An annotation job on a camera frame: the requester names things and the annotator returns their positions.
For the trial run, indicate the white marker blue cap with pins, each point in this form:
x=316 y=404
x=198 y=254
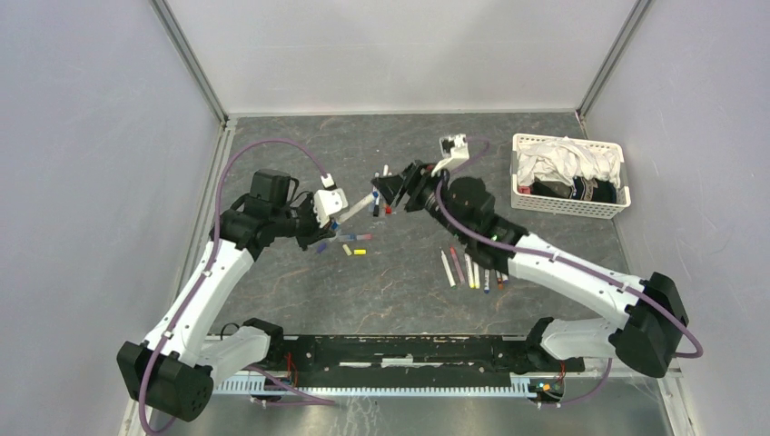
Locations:
x=362 y=204

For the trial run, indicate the white cable comb strip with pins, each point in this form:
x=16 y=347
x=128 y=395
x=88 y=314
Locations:
x=253 y=384

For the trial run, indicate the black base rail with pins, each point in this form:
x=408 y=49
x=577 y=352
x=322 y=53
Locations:
x=417 y=361

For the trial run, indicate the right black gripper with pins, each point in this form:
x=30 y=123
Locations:
x=416 y=178

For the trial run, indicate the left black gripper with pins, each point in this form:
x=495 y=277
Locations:
x=316 y=232

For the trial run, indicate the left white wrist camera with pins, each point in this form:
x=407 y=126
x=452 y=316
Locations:
x=329 y=201

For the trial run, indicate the white marker pale yellow cap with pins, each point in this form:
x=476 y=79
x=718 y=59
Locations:
x=470 y=274

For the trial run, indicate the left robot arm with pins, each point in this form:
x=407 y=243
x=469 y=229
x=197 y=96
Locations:
x=172 y=370

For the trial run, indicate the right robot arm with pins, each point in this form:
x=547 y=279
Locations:
x=641 y=322

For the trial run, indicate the dark cloth in basket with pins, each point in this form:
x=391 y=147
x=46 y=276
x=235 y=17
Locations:
x=581 y=189

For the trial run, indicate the white plastic basket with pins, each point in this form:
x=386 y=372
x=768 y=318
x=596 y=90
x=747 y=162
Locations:
x=521 y=198

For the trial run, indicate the pink pen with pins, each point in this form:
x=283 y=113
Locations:
x=457 y=265

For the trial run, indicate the white cloth in basket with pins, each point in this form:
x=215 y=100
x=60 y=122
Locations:
x=563 y=159

